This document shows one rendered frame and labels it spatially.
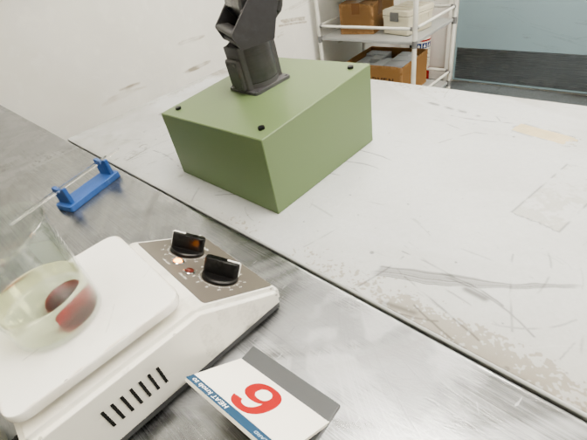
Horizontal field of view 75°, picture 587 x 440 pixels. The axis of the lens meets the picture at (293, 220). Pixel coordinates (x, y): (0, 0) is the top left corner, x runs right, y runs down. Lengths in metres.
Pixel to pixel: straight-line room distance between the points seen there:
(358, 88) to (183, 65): 1.50
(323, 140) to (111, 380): 0.36
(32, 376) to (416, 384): 0.26
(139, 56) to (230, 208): 1.43
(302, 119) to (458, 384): 0.31
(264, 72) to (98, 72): 1.32
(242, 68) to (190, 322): 0.35
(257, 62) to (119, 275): 0.33
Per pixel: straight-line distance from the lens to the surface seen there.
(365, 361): 0.33
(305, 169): 0.49
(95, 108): 1.82
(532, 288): 0.40
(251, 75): 0.55
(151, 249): 0.39
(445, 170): 0.53
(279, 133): 0.44
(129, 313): 0.30
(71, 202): 0.64
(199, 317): 0.30
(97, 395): 0.30
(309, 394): 0.32
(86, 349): 0.30
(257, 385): 0.32
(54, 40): 1.76
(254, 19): 0.52
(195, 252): 0.38
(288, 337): 0.35
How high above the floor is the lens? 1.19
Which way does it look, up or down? 38 degrees down
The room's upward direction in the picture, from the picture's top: 12 degrees counter-clockwise
